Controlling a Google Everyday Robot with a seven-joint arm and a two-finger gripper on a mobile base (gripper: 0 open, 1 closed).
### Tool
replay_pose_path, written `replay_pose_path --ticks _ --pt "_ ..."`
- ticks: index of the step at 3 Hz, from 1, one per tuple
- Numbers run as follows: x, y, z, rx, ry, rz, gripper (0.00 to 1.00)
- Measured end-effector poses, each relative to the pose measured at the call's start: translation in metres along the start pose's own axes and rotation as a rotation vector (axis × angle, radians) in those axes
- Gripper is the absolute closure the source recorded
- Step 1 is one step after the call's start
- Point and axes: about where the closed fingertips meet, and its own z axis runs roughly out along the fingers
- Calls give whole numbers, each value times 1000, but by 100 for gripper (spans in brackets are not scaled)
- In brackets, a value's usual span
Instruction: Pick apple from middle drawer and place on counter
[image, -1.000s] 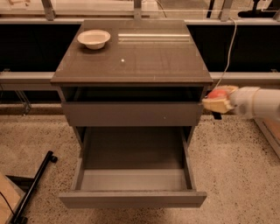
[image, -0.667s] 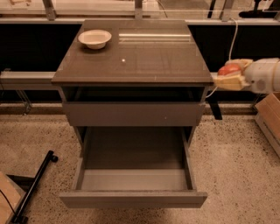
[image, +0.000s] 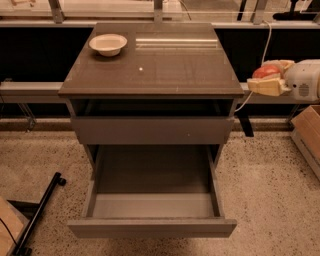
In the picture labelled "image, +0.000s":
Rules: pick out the black metal stand bar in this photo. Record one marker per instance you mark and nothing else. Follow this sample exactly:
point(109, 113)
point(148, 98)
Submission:
point(33, 212)

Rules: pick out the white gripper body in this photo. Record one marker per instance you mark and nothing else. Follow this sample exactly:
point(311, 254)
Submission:
point(301, 80)

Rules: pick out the open middle drawer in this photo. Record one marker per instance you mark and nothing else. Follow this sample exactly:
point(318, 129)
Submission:
point(154, 191)

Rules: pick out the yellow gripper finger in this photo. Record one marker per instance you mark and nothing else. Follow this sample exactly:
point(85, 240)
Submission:
point(268, 87)
point(282, 65)

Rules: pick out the red apple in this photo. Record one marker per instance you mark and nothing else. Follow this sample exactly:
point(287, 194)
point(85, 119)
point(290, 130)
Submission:
point(265, 71)

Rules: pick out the cardboard box right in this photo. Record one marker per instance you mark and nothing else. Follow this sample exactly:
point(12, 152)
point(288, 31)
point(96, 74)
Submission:
point(306, 136)

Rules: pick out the wooden board lower left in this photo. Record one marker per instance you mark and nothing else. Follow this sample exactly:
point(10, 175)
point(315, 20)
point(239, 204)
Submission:
point(12, 224)

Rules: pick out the grey drawer cabinet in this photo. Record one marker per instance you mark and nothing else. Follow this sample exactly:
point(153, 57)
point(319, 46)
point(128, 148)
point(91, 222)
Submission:
point(165, 70)

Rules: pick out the grey metal rail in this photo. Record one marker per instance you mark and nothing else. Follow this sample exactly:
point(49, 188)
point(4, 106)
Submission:
point(47, 92)

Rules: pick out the white bowl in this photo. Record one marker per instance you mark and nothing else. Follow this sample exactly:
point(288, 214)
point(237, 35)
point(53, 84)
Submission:
point(108, 45)

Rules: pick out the closed grey top drawer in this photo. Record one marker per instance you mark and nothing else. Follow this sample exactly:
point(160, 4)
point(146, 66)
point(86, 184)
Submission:
point(152, 130)

